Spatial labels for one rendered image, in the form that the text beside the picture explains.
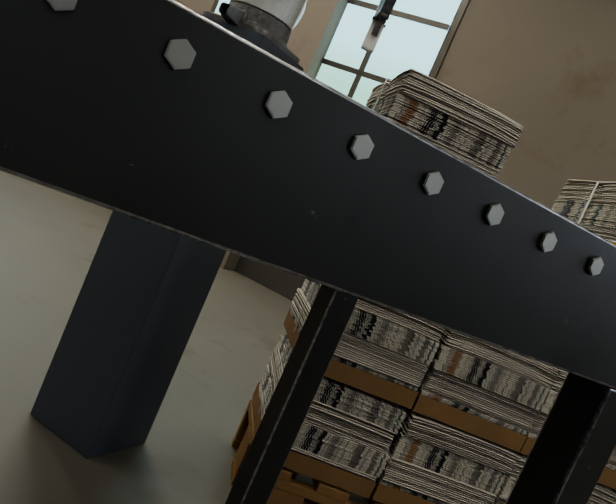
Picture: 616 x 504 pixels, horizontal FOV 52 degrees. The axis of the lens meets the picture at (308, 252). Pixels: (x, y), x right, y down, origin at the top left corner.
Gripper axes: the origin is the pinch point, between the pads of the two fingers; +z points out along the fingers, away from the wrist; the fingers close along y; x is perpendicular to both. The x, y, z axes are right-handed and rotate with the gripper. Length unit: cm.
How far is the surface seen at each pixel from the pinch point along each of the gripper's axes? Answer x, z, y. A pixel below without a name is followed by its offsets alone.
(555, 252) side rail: -9, 37, -104
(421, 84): -11.3, 9.5, -19.3
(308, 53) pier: 1, -50, 301
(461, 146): -25.2, 17.5, -18.6
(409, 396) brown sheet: -38, 73, -19
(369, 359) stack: -26, 69, -18
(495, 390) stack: -57, 64, -18
